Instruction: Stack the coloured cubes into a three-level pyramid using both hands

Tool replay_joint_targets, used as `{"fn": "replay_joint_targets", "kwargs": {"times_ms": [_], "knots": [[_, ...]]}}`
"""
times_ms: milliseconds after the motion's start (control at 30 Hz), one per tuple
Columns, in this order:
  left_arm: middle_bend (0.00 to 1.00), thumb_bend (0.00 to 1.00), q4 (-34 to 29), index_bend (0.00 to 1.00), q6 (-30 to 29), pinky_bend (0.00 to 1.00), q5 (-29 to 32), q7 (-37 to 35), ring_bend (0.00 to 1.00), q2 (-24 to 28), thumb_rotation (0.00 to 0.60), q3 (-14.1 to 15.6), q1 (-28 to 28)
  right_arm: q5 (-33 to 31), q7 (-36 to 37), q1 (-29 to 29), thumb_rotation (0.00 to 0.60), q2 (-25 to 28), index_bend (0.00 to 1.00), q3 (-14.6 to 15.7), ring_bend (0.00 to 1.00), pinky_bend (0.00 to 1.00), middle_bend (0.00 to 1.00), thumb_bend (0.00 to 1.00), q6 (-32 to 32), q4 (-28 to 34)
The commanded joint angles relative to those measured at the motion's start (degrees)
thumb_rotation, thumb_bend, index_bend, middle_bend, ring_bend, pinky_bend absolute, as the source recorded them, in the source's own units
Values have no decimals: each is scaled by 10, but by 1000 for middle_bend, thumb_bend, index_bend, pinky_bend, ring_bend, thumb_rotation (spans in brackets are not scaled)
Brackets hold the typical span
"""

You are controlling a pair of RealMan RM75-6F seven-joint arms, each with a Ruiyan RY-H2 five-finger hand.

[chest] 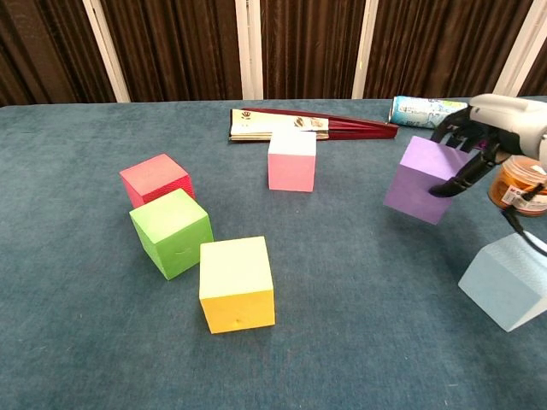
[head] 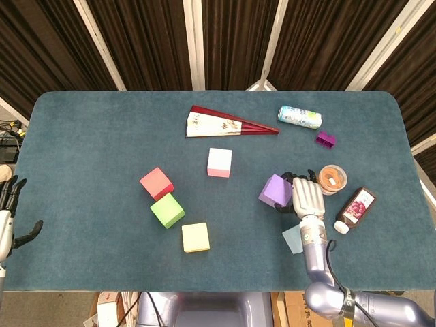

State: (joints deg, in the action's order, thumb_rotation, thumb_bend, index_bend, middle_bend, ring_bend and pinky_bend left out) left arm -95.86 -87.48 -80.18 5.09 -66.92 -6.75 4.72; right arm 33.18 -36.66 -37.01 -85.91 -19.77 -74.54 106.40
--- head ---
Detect red folding paper fan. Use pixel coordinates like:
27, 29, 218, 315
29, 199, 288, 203
185, 104, 281, 138

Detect black cable bundle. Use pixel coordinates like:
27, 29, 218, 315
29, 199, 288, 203
0, 119, 25, 163

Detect purple cube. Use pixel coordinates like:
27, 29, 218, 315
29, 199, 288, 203
258, 174, 294, 208

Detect clear tub of rubber bands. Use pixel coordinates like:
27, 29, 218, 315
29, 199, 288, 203
317, 164, 349, 196

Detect pink cube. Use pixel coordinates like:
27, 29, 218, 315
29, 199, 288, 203
206, 147, 233, 178

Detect teal felt table cover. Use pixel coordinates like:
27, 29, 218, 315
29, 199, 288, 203
5, 90, 429, 293

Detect light blue cube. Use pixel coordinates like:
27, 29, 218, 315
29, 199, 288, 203
281, 224, 305, 255

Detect wooden plank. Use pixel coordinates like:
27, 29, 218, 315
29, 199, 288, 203
275, 292, 290, 327

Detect brown cardboard box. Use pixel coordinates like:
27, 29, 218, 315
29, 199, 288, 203
284, 292, 330, 327

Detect dark brown curtain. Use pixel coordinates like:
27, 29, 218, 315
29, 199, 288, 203
0, 0, 436, 178

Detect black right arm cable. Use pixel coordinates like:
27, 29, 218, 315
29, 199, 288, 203
326, 239, 374, 327

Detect printed drink can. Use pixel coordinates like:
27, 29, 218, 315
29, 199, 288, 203
277, 105, 324, 131

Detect red cube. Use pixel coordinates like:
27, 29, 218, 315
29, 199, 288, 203
139, 166, 176, 202

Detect white cardboard box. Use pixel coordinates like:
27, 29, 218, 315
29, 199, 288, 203
83, 291, 140, 327

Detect brown bottle with grape label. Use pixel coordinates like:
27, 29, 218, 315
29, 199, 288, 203
333, 186, 378, 234

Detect yellow cube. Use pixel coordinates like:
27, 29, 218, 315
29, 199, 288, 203
181, 222, 211, 254

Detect small purple plastic brick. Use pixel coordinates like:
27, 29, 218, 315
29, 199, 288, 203
315, 130, 337, 151

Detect grey robot torso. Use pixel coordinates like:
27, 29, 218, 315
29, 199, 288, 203
136, 291, 275, 327

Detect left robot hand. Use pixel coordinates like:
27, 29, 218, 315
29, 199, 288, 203
0, 176, 44, 263

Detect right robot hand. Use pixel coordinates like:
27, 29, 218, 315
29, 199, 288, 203
274, 169, 326, 219

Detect white partition frame post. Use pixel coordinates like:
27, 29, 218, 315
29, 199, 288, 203
0, 97, 30, 127
245, 0, 290, 92
183, 0, 206, 91
73, 0, 127, 91
410, 136, 436, 157
345, 0, 418, 92

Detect green cube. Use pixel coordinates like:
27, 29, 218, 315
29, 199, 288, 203
150, 192, 187, 230

